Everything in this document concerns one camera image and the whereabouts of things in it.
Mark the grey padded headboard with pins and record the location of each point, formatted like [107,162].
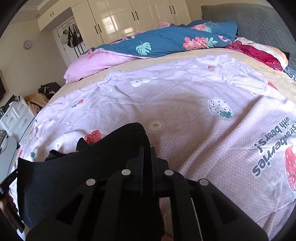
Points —
[261,24]

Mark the blue patterned pillow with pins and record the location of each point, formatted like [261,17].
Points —
[290,72]

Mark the tan fluffy garment pile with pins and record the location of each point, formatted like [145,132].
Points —
[36,102]

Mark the cream glossy wardrobe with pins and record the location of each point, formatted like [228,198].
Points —
[102,22]

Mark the round purple wall clock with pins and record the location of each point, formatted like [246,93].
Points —
[27,45]

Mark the person's left hand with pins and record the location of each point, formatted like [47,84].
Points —
[8,202]

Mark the black long-sleeve IKISS top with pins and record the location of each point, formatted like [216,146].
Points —
[41,186]

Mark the lilac strawberry print quilt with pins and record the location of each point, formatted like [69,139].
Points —
[211,117]

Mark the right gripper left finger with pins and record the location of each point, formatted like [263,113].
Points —
[121,207]

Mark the red and cream blanket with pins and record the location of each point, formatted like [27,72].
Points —
[268,55]

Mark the white drawer cabinet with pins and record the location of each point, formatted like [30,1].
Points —
[17,118]

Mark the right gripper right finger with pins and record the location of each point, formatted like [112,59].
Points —
[199,210]

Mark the beige bed sheet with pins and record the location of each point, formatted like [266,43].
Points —
[280,80]

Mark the black wall television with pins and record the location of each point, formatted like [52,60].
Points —
[2,89]

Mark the white door with hanging bags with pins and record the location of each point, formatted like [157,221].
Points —
[69,41]

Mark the black bag on floor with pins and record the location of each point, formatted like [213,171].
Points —
[49,90]

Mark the pink and blue floral duvet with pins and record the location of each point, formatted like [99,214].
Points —
[199,34]

